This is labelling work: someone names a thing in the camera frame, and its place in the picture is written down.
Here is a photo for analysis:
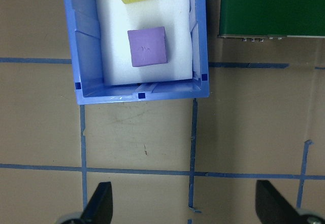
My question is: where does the purple foam block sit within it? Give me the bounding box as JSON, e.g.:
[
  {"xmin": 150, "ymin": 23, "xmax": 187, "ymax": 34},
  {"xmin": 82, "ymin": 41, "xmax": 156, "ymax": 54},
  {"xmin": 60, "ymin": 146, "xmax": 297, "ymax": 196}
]
[{"xmin": 127, "ymin": 26, "xmax": 169, "ymax": 68}]

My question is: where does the white foam pad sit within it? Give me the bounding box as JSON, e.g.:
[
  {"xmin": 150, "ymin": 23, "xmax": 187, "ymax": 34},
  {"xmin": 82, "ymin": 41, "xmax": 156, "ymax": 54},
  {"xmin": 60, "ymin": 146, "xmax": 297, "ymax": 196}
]
[{"xmin": 93, "ymin": 0, "xmax": 194, "ymax": 86}]

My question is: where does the blue plastic bin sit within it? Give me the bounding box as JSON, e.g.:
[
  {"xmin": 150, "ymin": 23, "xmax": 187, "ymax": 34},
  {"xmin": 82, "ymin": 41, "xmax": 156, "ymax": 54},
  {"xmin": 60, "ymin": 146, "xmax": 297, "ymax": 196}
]
[{"xmin": 60, "ymin": 0, "xmax": 211, "ymax": 105}]

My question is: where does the green conveyor belt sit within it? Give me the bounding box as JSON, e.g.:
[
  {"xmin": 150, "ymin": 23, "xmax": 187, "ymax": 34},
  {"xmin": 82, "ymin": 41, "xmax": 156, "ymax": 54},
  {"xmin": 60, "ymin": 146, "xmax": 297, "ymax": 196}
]
[{"xmin": 217, "ymin": 0, "xmax": 325, "ymax": 42}]

